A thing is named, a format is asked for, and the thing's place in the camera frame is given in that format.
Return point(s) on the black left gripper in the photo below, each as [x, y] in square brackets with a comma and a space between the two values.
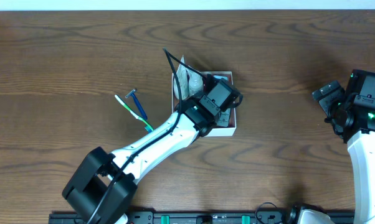
[224, 117]

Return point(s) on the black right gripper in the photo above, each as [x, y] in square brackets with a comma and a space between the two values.
[326, 92]

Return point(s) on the clear spray bottle blue liquid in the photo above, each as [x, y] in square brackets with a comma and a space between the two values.
[195, 82]

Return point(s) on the white cream tube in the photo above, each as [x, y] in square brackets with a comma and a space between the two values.
[182, 75]

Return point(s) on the blue disposable razor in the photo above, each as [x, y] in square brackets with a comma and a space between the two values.
[131, 94]

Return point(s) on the green white toothbrush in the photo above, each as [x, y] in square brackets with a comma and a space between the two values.
[148, 127]

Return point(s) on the green toothpaste tube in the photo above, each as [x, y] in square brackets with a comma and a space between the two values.
[224, 117]

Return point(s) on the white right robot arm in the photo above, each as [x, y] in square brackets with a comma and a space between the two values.
[360, 140]

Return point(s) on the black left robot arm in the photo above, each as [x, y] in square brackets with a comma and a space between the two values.
[104, 184]

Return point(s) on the white cardboard box pink inside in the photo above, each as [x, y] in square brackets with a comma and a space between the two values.
[218, 131]

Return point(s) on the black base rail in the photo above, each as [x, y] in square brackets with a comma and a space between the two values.
[265, 214]

